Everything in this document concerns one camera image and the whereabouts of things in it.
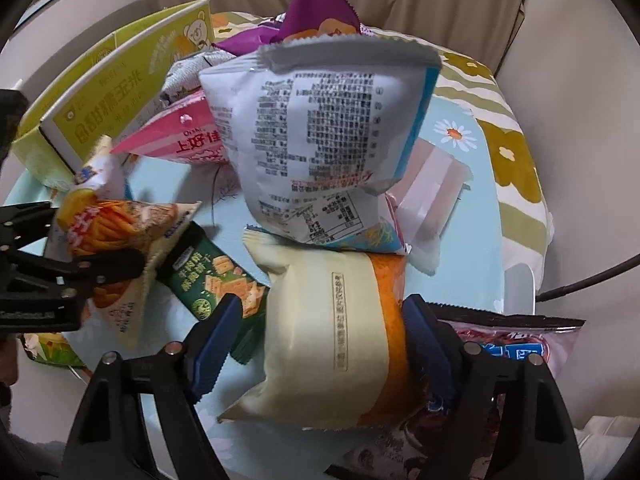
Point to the pale pink translucent packet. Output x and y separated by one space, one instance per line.
430 195

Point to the orange fries snack packet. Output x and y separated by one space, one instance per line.
120 220

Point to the pink red-print snack packet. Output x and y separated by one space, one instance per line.
170 140

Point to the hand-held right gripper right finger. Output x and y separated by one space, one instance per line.
425 345

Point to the grey striped packet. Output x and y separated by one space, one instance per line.
185 72

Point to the cream orange snack packet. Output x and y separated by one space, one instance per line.
320 320

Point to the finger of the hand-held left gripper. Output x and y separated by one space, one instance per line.
30 217
110 267

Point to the person's left forearm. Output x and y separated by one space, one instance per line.
25 455

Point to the yellow green packet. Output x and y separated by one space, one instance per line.
50 350

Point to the white black-print snack packet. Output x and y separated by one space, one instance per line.
310 135

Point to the floral striped blanket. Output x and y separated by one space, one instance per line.
515 160

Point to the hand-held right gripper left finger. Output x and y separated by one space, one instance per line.
215 345

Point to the yellow cardboard box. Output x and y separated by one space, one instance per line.
100 85

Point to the green cracker snack packet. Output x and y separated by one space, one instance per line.
215 275

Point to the dark purple snack packet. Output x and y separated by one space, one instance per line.
315 5

